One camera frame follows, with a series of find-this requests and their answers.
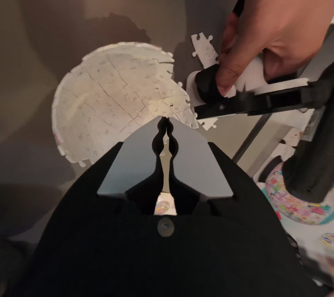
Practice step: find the puzzle pieces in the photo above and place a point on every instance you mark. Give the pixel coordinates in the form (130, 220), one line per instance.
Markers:
(206, 49)

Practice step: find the printed instruction leaflet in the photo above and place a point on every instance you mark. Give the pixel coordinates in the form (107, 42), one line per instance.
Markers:
(310, 247)

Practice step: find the colourful puzzle box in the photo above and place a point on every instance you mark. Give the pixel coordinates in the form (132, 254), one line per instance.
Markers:
(281, 198)

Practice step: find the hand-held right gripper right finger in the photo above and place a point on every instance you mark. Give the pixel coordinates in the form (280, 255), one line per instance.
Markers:
(201, 169)

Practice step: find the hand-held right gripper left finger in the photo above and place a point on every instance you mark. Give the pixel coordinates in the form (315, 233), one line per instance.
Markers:
(130, 169)

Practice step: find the person's left hand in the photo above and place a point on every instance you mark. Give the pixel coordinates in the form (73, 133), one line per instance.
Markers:
(287, 15)

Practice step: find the partly built white puzzle ball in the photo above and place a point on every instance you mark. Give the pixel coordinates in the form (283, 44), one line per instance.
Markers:
(104, 98)

